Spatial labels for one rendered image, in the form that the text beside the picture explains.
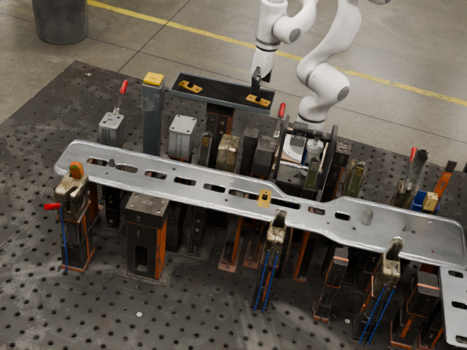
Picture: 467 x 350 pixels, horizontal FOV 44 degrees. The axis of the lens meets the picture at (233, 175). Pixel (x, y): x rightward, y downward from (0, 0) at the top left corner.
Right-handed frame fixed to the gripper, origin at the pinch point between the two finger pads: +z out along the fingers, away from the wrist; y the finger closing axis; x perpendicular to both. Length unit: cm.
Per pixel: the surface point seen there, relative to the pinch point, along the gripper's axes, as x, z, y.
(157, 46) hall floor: -158, 123, -190
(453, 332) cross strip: 85, 23, 49
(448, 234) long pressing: 77, 23, 10
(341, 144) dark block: 33.3, 11.1, 1.0
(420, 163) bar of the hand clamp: 60, 7, 1
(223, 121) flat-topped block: -10.0, 17.3, 5.1
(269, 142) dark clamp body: 10.0, 15.0, 9.3
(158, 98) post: -34.0, 13.3, 11.5
